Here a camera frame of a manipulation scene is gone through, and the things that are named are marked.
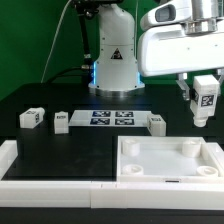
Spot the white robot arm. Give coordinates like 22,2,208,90
89,0,224,97

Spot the white cable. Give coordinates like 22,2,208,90
40,0,73,84

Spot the black cable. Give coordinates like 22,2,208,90
45,65,94,84

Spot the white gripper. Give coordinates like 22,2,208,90
138,22,224,101

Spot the white tag base sheet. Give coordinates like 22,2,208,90
69,110,151,127

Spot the white U-shaped fence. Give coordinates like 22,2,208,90
0,140,224,210

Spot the white square tabletop part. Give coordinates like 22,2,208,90
116,136,224,184

